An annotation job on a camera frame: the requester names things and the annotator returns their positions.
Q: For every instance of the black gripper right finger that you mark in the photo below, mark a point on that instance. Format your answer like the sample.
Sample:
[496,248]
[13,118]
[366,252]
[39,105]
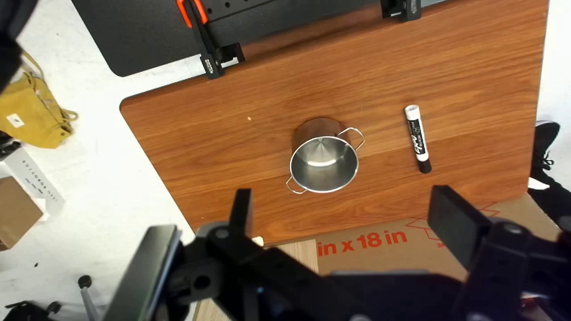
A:
[455,223]

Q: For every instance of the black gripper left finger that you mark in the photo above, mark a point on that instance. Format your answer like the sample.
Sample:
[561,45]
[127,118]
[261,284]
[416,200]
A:
[243,211]

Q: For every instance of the black white dry-erase marker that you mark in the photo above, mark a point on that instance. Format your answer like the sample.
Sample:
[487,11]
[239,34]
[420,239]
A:
[418,138]

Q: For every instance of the stainless steel cup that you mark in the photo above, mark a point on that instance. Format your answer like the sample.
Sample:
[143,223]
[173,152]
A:
[323,161]

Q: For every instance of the flat printed cardboard panel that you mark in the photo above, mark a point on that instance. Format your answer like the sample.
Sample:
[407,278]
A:
[368,250]

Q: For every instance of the black sneaker white sole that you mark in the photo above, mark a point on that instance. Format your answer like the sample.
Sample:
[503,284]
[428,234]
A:
[544,148]

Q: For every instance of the black perforated breadboard table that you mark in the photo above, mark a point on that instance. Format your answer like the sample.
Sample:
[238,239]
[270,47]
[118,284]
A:
[143,36]

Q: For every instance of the white printed paper strip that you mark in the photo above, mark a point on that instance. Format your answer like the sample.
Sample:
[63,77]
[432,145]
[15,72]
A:
[36,179]

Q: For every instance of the small brown cardboard box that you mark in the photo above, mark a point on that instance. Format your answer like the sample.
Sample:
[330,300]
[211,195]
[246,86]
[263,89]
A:
[15,211]

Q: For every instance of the yellow fabric bag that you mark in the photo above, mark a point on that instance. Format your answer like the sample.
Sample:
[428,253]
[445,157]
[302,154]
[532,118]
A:
[29,109]

